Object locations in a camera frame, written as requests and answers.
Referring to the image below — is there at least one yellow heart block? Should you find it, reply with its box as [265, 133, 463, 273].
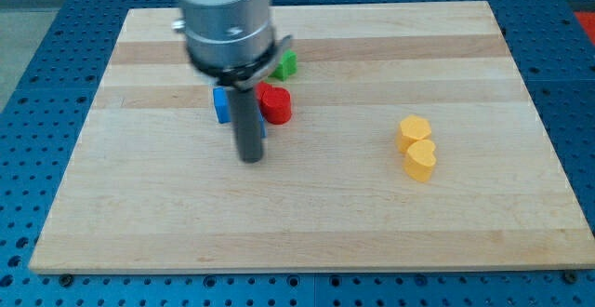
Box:
[403, 140, 437, 182]

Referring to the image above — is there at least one red block behind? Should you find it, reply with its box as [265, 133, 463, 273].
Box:
[254, 81, 273, 103]

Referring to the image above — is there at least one yellow hexagon block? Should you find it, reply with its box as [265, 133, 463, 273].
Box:
[395, 114, 431, 154]

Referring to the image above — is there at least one red heart block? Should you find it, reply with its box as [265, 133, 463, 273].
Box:
[260, 87, 292, 125]

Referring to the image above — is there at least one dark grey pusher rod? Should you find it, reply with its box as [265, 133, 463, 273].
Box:
[227, 88, 263, 164]

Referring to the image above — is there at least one green block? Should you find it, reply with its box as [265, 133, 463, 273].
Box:
[271, 49, 298, 81]

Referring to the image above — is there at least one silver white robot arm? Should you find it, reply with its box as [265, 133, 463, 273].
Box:
[174, 0, 292, 163]

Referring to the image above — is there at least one blue block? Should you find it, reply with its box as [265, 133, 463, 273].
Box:
[212, 87, 231, 124]
[258, 113, 267, 139]

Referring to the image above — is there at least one wooden board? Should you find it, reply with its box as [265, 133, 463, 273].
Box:
[29, 1, 594, 274]

